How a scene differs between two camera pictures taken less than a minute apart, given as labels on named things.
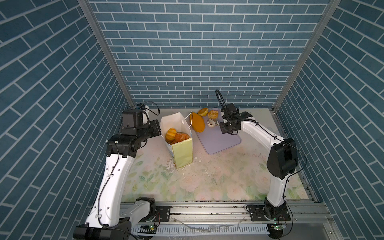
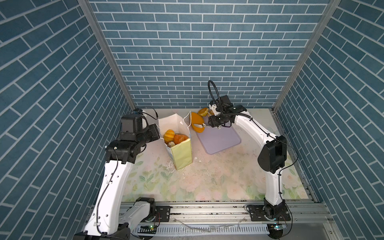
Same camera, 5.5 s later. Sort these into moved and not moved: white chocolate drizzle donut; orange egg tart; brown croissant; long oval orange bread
Moved: white chocolate drizzle donut
Not moved: brown croissant; orange egg tart; long oval orange bread
